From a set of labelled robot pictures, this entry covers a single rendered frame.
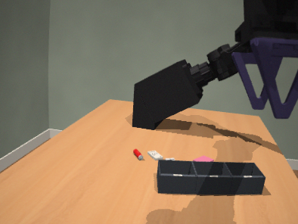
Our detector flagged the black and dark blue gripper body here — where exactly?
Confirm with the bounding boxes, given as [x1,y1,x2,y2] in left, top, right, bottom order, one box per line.
[234,0,298,47]

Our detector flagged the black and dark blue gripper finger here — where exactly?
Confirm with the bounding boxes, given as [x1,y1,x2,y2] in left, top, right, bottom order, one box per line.
[250,38,298,119]
[231,52,283,110]

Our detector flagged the white domino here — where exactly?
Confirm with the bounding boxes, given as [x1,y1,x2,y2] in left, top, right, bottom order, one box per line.
[147,151,163,160]

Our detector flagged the dark grey rack of bins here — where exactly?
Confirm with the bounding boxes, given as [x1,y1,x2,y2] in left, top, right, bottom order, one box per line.
[157,160,265,194]

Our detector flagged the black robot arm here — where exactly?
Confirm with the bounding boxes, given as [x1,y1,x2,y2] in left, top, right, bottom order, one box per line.
[182,0,298,95]

